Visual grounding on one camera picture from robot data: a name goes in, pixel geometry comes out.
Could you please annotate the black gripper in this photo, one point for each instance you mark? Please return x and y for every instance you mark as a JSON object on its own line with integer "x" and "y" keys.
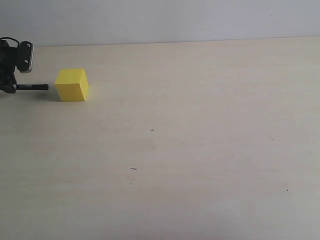
{"x": 8, "y": 58}

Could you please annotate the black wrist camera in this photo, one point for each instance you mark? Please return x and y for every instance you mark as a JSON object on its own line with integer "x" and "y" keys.
{"x": 24, "y": 60}

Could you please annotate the yellow cube block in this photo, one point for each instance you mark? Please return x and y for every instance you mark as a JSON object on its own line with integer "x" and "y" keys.
{"x": 72, "y": 85}

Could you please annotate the black and white marker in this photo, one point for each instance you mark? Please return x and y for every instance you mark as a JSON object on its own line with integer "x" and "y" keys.
{"x": 32, "y": 87}

